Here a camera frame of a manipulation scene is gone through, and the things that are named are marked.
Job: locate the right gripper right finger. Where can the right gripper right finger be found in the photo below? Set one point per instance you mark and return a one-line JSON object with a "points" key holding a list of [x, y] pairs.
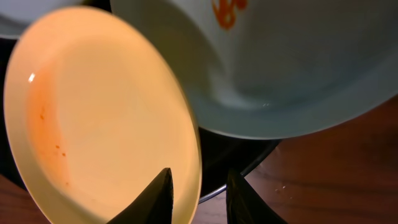
{"points": [[244, 205]]}

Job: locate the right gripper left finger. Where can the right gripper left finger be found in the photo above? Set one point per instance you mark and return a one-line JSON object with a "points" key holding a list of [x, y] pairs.
{"points": [[154, 204]]}

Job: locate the yellow plate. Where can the yellow plate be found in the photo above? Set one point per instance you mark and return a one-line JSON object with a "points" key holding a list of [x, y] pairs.
{"points": [[93, 113]]}

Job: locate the light blue plate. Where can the light blue plate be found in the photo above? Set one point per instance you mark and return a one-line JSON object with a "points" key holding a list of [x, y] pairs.
{"points": [[273, 69], [17, 15]]}

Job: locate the black round tray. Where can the black round tray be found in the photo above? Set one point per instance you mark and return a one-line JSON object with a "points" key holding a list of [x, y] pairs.
{"points": [[224, 155]]}

